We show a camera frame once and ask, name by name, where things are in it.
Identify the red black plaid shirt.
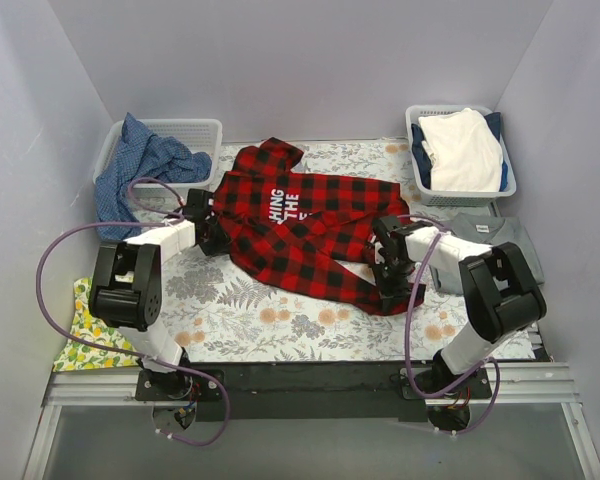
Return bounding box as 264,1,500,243
213,138,409,315

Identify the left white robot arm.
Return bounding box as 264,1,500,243
89,189,230,403

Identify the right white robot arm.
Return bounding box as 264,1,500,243
371,216,547,399

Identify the floral print table mat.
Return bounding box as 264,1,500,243
161,139,499,362

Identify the left white plastic basket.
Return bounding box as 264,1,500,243
93,116,223,196

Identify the grey folded polo shirt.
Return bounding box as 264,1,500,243
446,213,545,285

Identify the blue checked shirt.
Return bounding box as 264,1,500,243
94,114,212,241

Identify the navy blue folded shirt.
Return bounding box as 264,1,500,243
410,111,510,193

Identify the white folded shirt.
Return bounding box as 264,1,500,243
417,107,504,193

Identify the black base beam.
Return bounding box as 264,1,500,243
134,359,491,424

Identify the lemon print cloth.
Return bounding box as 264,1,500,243
52,277,137,372

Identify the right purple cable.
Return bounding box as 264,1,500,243
393,214,504,444

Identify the aluminium frame rail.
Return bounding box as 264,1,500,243
23,362,600,479

